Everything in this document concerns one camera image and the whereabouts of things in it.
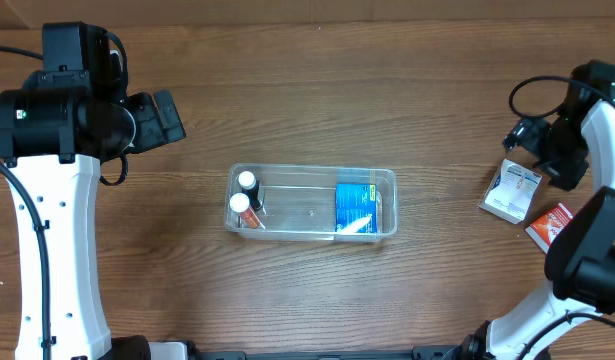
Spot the orange bottle white cap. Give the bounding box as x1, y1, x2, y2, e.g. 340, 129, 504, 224
229, 193, 262, 229

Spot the dark bottle white cap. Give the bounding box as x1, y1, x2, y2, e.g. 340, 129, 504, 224
237, 171, 264, 211

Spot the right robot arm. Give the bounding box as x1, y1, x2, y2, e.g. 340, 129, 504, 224
438, 60, 615, 359

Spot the white packet box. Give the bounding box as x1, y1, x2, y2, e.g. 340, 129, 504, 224
479, 159, 542, 225

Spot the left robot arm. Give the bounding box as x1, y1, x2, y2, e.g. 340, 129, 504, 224
0, 22, 193, 360

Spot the clear plastic container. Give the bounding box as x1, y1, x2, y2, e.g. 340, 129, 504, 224
224, 163, 399, 243

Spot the red packet box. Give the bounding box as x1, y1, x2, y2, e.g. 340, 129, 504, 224
525, 203, 573, 253

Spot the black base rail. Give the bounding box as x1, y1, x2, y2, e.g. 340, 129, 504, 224
146, 339, 468, 360

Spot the blue packet box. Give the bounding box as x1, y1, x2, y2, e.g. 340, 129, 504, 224
335, 183, 378, 234

